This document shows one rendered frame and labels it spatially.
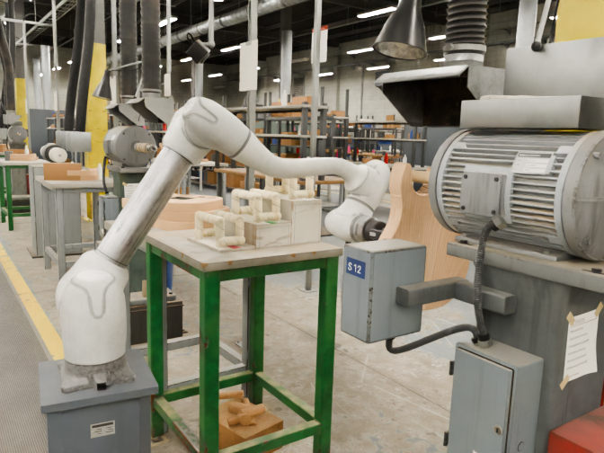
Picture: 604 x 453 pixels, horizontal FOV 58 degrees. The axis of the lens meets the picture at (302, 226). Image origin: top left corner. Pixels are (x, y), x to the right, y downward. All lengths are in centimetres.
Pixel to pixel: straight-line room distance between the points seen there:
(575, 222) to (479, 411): 42
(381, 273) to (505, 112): 43
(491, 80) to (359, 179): 55
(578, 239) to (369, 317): 42
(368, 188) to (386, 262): 67
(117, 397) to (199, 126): 74
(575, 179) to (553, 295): 23
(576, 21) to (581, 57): 98
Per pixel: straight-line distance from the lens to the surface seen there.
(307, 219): 215
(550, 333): 119
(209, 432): 205
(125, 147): 360
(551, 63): 138
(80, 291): 149
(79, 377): 155
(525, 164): 117
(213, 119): 155
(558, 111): 118
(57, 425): 154
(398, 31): 142
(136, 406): 154
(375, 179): 181
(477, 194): 120
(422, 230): 152
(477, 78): 142
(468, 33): 151
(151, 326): 243
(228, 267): 185
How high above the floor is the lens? 135
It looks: 9 degrees down
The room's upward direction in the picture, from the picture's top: 2 degrees clockwise
